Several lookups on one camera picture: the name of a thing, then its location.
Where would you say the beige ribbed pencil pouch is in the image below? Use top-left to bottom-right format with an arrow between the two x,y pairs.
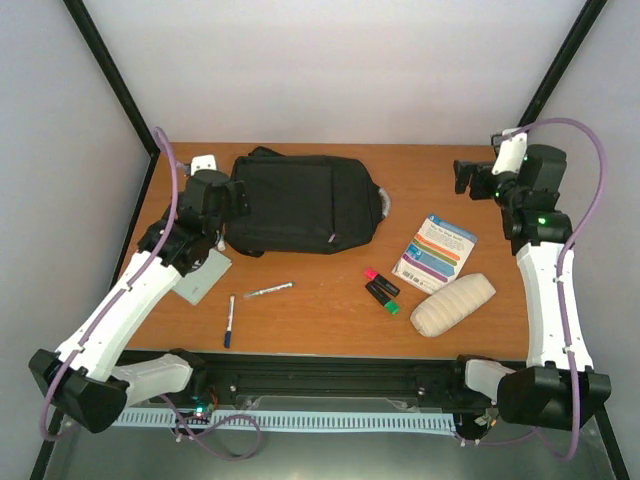
410,273 -> 496,338

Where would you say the clear silver pen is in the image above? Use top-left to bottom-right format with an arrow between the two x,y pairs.
243,282 -> 295,299

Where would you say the light blue cable duct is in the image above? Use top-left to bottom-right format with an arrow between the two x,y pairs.
114,407 -> 456,436

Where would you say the pink highlighter marker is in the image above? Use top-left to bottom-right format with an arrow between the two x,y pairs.
364,268 -> 400,297

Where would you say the blue whiteboard marker pen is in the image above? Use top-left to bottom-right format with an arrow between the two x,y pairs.
223,294 -> 236,349

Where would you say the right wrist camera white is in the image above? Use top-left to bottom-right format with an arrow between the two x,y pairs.
491,128 -> 528,176

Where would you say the grey notebook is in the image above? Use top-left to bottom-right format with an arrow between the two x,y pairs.
172,249 -> 232,305

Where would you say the black student backpack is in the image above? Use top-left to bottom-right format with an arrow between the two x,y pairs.
224,146 -> 391,258

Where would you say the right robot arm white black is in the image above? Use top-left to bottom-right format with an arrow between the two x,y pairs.
453,145 -> 611,431

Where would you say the green lit circuit board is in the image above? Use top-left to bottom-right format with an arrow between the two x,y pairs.
193,397 -> 218,419

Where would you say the right black frame post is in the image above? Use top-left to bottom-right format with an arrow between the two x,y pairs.
518,0 -> 608,127

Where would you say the black frame post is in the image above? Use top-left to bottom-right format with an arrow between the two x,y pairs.
518,0 -> 608,127
62,0 -> 161,157

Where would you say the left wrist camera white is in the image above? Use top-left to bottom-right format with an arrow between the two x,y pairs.
190,154 -> 218,176

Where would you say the green highlighter marker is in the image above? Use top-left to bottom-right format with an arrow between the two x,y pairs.
365,281 -> 400,315

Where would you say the dog reader paperback book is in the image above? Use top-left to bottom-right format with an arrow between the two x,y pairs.
392,213 -> 478,295

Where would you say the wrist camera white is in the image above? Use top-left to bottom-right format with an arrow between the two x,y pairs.
190,154 -> 218,176
491,128 -> 528,176

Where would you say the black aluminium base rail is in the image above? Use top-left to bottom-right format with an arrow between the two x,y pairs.
119,349 -> 506,416

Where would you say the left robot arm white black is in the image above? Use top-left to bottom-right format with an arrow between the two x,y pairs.
28,169 -> 249,433

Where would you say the left black frame post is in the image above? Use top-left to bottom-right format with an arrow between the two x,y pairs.
62,0 -> 161,157

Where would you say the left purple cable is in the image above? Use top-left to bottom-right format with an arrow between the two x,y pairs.
39,125 -> 182,442

